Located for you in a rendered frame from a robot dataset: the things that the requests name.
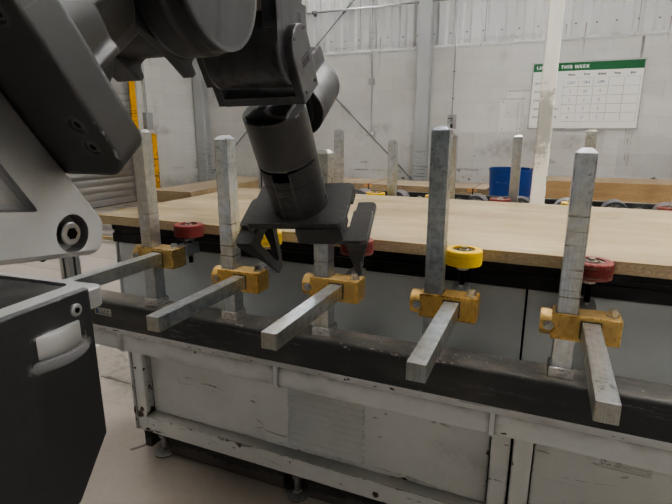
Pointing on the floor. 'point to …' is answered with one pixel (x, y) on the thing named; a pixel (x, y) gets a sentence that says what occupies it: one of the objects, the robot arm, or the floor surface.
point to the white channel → (547, 100)
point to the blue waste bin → (498, 178)
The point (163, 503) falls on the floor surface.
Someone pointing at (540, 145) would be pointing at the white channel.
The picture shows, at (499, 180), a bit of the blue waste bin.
